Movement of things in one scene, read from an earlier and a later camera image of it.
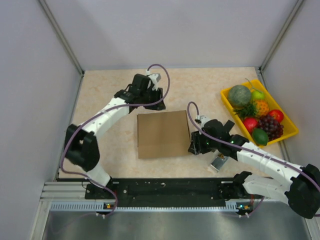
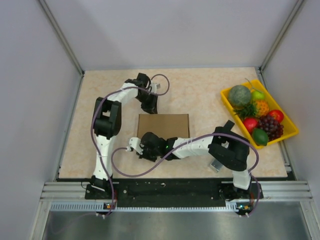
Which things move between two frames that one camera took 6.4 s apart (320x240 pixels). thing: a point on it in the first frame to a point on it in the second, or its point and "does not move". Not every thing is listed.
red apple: x=277 y=115 does not move
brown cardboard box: x=163 y=135 does not move
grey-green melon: x=239 y=96 does not move
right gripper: x=196 y=146 to x=144 y=155
